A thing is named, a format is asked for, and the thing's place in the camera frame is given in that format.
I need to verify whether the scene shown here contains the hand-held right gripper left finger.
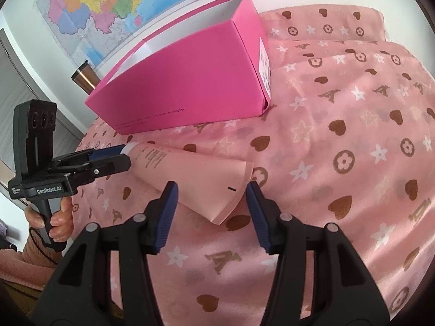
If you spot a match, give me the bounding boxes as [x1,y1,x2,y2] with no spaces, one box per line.
[25,181,179,326]

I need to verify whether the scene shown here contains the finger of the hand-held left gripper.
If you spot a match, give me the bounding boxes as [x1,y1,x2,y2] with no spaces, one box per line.
[51,144,126,168]
[78,155,132,186]

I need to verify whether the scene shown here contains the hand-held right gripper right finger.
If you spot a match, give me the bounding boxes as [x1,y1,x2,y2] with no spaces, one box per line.
[245,181,391,326]

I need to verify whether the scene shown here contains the pink cosmetic tube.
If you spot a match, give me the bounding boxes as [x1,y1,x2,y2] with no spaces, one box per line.
[122,142,255,225]

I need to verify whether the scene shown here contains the pink cardboard box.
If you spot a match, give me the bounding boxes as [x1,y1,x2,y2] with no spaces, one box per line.
[84,0,272,136]

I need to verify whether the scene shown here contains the person's left forearm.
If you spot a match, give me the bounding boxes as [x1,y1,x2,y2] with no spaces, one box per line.
[0,234,67,291]

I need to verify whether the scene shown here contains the person's left hand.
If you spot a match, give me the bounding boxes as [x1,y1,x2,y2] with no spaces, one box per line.
[24,197,74,242]

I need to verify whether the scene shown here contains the brown metal tumbler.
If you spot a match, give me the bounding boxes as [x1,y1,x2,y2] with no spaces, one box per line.
[70,60,102,94]

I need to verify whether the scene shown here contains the grey cabinet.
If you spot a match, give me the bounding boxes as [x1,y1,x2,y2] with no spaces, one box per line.
[0,29,87,211]

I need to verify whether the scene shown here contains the pink printed blanket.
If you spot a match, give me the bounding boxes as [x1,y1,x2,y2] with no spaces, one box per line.
[44,5,435,326]

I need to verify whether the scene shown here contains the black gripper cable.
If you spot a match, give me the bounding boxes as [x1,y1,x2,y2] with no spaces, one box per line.
[28,226,60,269]

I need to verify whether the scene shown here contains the colourful wall map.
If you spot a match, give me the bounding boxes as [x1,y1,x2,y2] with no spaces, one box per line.
[36,0,238,73]

